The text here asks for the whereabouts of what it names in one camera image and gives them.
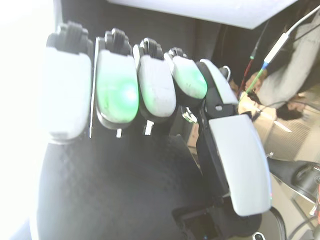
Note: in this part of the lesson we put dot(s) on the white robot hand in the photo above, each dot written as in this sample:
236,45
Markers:
112,175

